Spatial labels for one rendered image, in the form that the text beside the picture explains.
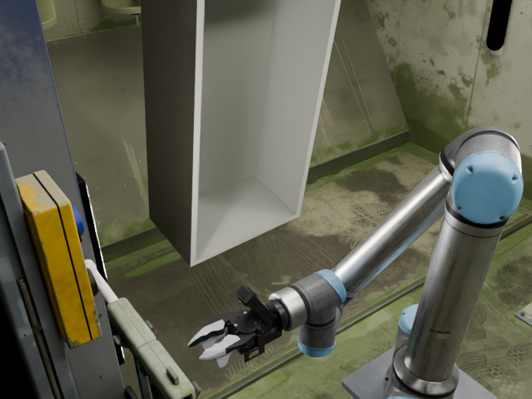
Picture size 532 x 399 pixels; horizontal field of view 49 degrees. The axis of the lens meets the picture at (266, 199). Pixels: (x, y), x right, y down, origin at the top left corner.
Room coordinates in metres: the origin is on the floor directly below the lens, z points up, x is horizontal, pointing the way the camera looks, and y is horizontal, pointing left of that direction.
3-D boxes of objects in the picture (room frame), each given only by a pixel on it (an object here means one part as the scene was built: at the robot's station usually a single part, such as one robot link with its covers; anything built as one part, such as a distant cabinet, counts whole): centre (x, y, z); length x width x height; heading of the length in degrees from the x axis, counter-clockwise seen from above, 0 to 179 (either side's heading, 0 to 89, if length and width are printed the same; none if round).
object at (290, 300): (0.97, -0.04, 1.07); 0.10 x 0.05 x 0.09; 34
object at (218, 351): (0.84, 0.10, 1.07); 0.09 x 0.03 x 0.06; 134
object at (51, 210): (0.71, 0.33, 1.42); 0.12 x 0.06 x 0.26; 35
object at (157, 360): (0.89, 0.29, 1.05); 0.49 x 0.05 x 0.23; 35
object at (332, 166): (3.03, 0.06, 0.11); 2.70 x 0.02 x 0.13; 125
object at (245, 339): (0.87, 0.06, 1.09); 0.09 x 0.05 x 0.02; 134
